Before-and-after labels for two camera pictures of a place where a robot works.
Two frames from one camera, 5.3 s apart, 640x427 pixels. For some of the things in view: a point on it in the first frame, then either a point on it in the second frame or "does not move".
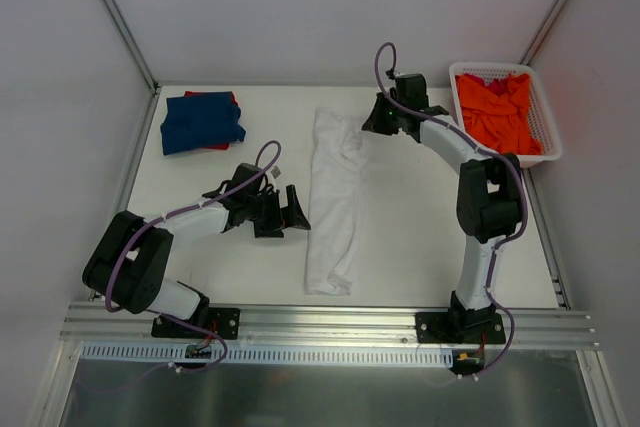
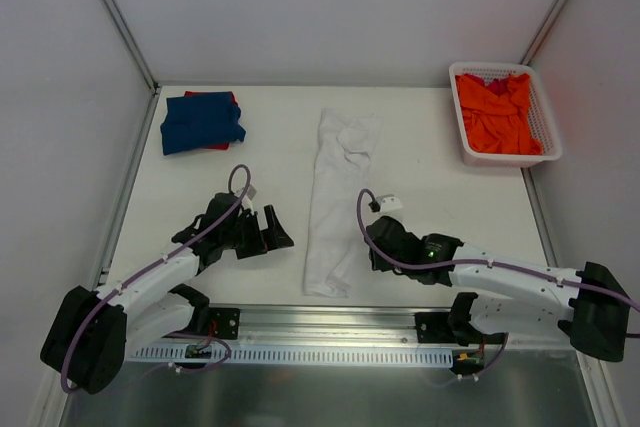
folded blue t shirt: x=200 y=119 does not move
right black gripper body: x=382 y=117 -> x=379 y=251
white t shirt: x=337 y=162 does not move
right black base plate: x=460 y=326 does not move
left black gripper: x=273 y=217 -> x=254 y=239
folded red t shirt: x=220 y=146 does not move
